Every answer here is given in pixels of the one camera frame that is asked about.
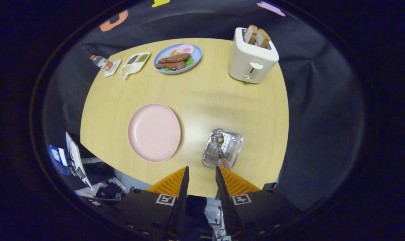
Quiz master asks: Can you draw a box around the spoon with red checked handle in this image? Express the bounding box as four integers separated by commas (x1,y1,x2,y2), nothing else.
211,131,225,168

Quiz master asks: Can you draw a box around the blue printed sheet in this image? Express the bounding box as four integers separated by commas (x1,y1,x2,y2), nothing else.
49,145,69,175

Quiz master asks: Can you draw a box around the blue plate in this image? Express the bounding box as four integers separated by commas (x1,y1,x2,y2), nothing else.
153,43,203,74

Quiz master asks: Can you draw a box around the pink ham slice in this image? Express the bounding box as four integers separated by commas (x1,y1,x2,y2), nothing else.
176,44,195,55

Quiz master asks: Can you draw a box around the person's dark trouser leg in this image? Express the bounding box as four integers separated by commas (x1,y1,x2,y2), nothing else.
184,195,215,241

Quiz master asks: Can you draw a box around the metal cutlery basket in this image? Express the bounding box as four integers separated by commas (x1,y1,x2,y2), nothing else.
202,129,244,170

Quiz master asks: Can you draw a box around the green lettuce leaf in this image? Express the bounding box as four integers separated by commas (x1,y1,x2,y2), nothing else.
162,55,194,72

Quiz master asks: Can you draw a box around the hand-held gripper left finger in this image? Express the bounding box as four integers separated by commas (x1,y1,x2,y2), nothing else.
110,166,190,241

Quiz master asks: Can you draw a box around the white divided condiment dish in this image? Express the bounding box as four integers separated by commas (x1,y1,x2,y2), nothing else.
119,52,151,79

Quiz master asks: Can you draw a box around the toast bread slice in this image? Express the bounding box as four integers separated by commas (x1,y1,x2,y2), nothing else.
255,28,271,48
244,24,258,45

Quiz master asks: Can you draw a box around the white flat panel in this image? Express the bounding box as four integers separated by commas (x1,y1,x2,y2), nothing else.
65,132,93,190

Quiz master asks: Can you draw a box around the small white square coaster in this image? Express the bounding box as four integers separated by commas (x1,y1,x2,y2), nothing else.
103,59,122,78

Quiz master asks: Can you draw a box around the brown bacon strip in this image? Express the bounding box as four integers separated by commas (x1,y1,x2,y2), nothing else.
156,61,186,70
158,53,192,64

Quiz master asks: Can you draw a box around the clear water bottle red label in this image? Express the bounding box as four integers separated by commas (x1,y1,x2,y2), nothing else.
90,55,113,71

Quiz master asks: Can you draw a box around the white toaster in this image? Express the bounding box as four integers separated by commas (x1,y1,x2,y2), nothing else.
229,27,280,84

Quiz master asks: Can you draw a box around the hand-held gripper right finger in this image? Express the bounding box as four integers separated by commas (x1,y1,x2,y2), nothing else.
215,166,302,241

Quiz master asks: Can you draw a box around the pink plate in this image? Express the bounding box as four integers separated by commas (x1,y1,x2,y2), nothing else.
127,103,182,163

